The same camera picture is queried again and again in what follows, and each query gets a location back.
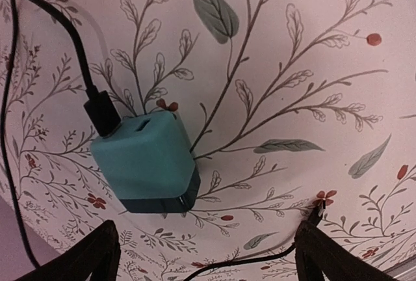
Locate floral patterned table mat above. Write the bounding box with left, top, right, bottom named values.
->
left=1, top=0, right=415, bottom=280

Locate black USB cable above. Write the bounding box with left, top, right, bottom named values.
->
left=0, top=0, right=328, bottom=281

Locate teal cube charger plug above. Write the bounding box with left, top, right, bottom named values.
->
left=90, top=111, right=201, bottom=214

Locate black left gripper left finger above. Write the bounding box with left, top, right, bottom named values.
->
left=18, top=220, right=121, bottom=281

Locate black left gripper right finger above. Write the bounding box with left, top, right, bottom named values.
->
left=294, top=221, right=394, bottom=281

